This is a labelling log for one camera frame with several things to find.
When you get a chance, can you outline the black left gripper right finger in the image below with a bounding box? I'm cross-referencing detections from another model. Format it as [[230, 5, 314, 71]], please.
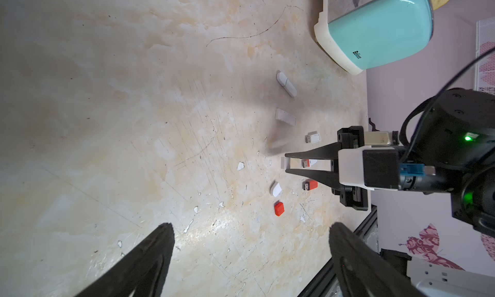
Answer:
[[329, 222, 424, 296]]

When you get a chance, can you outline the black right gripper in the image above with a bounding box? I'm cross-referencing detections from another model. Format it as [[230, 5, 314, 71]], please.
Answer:
[[284, 126, 369, 211]]

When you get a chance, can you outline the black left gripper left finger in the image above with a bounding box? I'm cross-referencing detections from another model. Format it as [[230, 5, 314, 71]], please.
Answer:
[[78, 223, 175, 296]]

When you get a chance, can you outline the white green usb drive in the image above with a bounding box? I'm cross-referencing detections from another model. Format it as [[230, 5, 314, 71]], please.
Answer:
[[276, 71, 297, 98]]

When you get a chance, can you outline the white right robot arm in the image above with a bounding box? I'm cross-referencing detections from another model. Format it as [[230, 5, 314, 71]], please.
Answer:
[[286, 81, 494, 236]]

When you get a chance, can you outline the white red usb drive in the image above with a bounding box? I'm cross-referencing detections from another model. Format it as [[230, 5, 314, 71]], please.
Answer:
[[302, 159, 318, 168]]

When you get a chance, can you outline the red usb cap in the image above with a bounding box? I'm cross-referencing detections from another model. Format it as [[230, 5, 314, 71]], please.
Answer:
[[274, 201, 285, 216]]

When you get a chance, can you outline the glass spice jar far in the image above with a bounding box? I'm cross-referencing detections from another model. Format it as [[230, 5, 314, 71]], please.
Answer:
[[364, 131, 400, 146]]

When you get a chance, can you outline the white rounded cap near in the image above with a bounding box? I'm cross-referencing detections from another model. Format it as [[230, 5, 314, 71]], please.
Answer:
[[270, 181, 282, 197]]

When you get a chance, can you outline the mint green toaster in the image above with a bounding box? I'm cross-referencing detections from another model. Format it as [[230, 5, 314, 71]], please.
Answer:
[[314, 0, 434, 75]]

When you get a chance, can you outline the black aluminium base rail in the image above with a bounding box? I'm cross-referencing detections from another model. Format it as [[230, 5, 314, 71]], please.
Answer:
[[299, 204, 380, 296]]

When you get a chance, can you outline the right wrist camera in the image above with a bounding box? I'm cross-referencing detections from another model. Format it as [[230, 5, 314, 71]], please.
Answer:
[[362, 146, 436, 191]]

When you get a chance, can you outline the white wire shelf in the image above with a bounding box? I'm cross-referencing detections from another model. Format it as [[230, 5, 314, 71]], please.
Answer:
[[474, 17, 495, 95]]

